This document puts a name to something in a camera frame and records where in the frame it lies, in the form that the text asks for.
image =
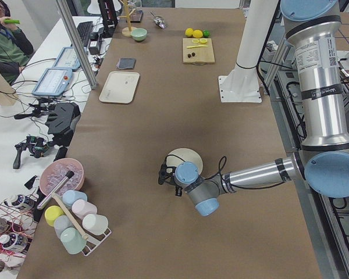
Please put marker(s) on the person in green sweater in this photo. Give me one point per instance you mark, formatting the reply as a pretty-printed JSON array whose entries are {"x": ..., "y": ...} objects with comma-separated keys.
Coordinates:
[{"x": 15, "y": 49}]

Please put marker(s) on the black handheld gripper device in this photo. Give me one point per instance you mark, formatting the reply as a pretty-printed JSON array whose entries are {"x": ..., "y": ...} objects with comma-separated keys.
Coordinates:
[{"x": 37, "y": 147}]

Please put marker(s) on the grey folded cloth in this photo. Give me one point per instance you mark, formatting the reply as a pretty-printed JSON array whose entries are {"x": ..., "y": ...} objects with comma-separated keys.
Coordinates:
[{"x": 126, "y": 63}]

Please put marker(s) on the teach pendant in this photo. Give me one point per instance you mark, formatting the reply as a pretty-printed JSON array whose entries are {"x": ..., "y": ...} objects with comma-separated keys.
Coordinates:
[
  {"x": 53, "y": 82},
  {"x": 67, "y": 58}
]

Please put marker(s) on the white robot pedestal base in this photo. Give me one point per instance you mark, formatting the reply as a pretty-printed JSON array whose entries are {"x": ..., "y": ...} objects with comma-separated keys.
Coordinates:
[{"x": 242, "y": 83}]

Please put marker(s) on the cream rabbit tray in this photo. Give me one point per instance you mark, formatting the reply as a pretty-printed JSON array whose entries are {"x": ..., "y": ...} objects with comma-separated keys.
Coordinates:
[{"x": 120, "y": 87}]

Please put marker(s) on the near teach pendant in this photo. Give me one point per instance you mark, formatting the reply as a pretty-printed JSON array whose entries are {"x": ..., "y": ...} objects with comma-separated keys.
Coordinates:
[{"x": 53, "y": 82}]

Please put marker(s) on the upper lemon slice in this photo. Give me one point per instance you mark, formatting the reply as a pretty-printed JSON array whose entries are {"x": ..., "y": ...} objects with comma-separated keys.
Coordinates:
[{"x": 203, "y": 40}]

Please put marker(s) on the black keyboard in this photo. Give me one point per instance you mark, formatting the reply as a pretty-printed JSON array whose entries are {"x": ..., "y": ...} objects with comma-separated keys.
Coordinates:
[{"x": 84, "y": 30}]

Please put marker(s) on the pink plastic cup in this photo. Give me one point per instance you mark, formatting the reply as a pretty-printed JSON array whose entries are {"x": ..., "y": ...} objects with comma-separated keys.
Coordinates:
[{"x": 81, "y": 208}]

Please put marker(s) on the far teach pendant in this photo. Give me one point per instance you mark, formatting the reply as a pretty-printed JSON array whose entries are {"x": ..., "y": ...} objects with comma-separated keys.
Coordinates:
[{"x": 67, "y": 58}]

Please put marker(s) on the metal scoop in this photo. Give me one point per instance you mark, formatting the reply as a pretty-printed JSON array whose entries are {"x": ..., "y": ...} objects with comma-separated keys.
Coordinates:
[{"x": 158, "y": 20}]

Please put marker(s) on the blue plastic cup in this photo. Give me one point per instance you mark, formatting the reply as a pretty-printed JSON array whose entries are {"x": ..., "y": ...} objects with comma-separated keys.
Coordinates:
[{"x": 70, "y": 196}]

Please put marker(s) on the yellow plastic knife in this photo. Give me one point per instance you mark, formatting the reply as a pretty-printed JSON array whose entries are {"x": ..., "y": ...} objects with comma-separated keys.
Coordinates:
[{"x": 196, "y": 46}]

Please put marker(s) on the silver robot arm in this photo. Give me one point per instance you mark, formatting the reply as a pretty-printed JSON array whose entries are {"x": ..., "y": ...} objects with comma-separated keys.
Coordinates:
[{"x": 323, "y": 160}]

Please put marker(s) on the green lime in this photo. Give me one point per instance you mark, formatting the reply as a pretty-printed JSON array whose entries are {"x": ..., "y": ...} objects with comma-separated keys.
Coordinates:
[{"x": 206, "y": 33}]

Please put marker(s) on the white cup rack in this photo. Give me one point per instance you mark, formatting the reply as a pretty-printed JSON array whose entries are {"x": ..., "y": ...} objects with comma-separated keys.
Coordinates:
[{"x": 92, "y": 242}]

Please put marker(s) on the beige round plate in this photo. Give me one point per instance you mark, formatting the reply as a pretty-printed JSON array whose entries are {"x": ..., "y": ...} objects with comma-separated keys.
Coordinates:
[{"x": 179, "y": 155}]

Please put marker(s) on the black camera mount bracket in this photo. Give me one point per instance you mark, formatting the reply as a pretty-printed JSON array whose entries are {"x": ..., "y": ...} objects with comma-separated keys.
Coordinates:
[{"x": 166, "y": 174}]

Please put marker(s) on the mint plastic cup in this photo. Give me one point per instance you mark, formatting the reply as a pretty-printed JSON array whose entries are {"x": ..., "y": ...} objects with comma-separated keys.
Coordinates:
[{"x": 72, "y": 241}]

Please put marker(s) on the white plastic cup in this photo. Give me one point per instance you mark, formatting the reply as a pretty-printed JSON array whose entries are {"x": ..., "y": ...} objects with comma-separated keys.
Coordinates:
[{"x": 95, "y": 223}]

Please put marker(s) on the grey plastic cup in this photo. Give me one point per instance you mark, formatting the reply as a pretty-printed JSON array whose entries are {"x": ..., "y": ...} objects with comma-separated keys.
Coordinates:
[{"x": 62, "y": 223}]

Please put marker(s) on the wooden cutting board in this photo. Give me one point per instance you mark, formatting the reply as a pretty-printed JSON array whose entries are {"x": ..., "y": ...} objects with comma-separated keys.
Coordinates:
[{"x": 203, "y": 55}]

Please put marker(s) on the yellow plastic cup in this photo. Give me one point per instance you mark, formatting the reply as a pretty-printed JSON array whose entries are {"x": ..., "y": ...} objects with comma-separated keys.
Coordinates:
[{"x": 52, "y": 213}]

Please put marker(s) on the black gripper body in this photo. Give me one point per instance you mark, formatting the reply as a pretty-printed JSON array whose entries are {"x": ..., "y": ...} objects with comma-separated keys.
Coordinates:
[{"x": 178, "y": 190}]

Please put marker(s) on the aluminium frame post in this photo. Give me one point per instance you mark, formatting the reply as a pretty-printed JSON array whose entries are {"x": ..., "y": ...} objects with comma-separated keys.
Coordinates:
[{"x": 74, "y": 37}]

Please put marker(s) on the mint green bowl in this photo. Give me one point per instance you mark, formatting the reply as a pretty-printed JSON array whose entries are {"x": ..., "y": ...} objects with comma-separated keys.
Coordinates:
[{"x": 139, "y": 34}]

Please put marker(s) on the metal muddler stick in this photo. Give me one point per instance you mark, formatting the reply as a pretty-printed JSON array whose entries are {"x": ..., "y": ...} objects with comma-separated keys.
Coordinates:
[{"x": 62, "y": 182}]

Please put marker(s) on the wooden cup tree stand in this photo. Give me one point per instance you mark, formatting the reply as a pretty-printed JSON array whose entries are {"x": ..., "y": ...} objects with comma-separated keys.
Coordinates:
[{"x": 127, "y": 16}]

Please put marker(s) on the oval yellow lemon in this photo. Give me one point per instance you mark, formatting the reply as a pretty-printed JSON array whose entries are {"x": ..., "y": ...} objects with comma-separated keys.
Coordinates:
[{"x": 189, "y": 32}]

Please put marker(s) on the round yellow lemon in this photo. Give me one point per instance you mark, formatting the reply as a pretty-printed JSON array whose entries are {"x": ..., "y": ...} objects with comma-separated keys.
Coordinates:
[{"x": 197, "y": 34}]

